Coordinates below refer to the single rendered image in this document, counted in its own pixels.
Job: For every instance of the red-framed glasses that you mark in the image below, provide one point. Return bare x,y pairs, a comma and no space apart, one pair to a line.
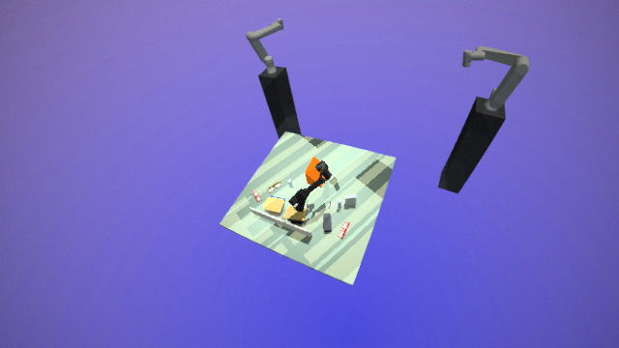
341,234

